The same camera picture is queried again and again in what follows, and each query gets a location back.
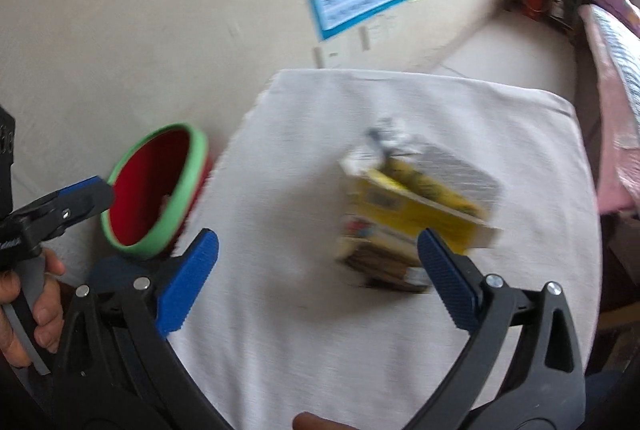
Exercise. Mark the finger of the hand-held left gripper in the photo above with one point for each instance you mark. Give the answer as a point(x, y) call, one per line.
point(80, 189)
point(85, 205)

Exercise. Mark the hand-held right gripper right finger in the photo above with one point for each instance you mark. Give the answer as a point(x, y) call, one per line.
point(445, 280)

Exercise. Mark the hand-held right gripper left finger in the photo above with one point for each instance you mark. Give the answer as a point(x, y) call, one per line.
point(190, 280)

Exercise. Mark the green rimmed red bucket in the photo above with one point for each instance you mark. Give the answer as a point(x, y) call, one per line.
point(150, 190)

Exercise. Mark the yellow cardboard box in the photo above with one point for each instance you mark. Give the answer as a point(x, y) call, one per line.
point(415, 215)

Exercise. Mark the person's left hand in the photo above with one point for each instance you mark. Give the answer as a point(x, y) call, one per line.
point(50, 315)

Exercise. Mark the person's right hand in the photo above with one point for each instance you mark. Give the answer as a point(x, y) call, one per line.
point(320, 422)

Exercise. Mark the dark flat snack packets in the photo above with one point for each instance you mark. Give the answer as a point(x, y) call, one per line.
point(380, 260)

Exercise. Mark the white tablecloth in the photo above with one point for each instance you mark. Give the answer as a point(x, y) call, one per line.
point(300, 335)

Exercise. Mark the silver black crumpled wrapper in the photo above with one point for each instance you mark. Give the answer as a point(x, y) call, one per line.
point(395, 134)

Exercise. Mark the person's right leg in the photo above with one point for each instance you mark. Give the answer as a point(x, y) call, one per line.
point(600, 390)

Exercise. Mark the red container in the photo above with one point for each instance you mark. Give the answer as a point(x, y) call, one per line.
point(533, 2)

